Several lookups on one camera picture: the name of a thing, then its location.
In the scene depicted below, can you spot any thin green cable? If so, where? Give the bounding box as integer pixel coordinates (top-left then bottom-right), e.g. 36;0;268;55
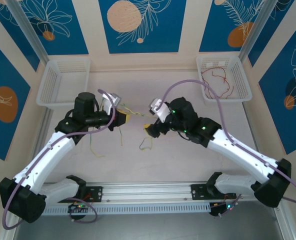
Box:
117;102;154;151

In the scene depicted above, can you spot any thin red cable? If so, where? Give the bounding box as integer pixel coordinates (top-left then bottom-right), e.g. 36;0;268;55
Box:
200;67;228;83
202;77;236;100

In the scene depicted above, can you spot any thin yellow cable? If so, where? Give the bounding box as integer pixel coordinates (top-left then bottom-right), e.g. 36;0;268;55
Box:
89;102;155;158

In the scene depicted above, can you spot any white plastic basket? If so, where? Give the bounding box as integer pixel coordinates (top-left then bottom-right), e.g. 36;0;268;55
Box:
196;54;253;103
35;58;92;110

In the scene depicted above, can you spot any small circuit board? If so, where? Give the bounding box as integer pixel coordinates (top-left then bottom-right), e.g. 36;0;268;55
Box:
209;201;235;219
67;202;91;215

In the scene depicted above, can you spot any aluminium mounting rail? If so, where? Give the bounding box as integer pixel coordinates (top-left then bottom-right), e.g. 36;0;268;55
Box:
12;180;283;202

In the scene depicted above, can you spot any grey slotted cable duct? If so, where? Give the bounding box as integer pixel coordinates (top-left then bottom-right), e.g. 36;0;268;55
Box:
41;201;212;216

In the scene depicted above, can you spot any blue floral wall panel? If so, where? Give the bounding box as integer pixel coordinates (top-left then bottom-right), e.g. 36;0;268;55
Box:
258;17;296;155
0;3;41;73
98;0;188;54
0;34;32;161
19;0;89;55
247;0;296;68
199;0;268;53

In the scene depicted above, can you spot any short red power wire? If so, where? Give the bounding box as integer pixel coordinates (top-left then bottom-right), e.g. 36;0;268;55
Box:
84;191;97;204

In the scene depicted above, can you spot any purple cable loop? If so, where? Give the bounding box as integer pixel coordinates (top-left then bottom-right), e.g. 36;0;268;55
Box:
69;197;98;223

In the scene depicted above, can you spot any aluminium frame post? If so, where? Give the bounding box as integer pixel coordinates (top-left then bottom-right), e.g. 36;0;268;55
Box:
238;0;285;61
5;0;51;63

